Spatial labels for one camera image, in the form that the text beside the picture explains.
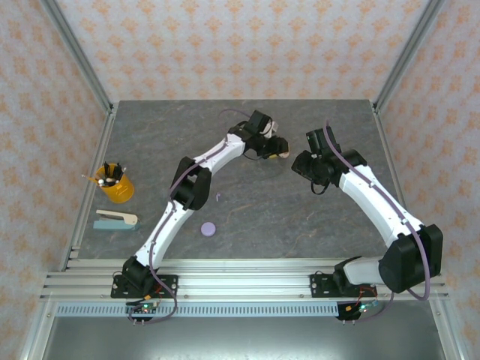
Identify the aluminium table side rail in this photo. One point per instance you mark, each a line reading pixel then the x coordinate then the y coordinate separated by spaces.
pixel 99 150
pixel 390 150

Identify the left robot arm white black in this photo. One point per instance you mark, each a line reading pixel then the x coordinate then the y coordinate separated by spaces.
pixel 168 228

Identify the black marker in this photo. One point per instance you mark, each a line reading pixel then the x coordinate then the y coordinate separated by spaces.
pixel 108 169
pixel 119 170

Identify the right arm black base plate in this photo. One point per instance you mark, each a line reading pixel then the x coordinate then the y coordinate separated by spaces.
pixel 318 287

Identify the yellow pen cup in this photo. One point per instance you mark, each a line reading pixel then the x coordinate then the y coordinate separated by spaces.
pixel 114 191

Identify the aluminium frame post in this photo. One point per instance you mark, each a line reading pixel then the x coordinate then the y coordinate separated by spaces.
pixel 79 56
pixel 407 56

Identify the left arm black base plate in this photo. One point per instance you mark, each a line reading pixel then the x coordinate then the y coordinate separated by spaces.
pixel 168 285

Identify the yellow pencil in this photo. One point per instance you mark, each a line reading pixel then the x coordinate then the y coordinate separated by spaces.
pixel 90 178

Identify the purple round charging case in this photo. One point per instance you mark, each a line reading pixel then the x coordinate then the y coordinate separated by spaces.
pixel 208 228

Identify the teal and beige stapler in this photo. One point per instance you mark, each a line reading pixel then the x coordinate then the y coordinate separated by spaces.
pixel 112 224

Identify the aluminium mounting rails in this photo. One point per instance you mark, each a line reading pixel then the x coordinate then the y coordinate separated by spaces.
pixel 243 285

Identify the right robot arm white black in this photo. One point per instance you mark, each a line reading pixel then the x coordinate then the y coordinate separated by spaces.
pixel 375 202

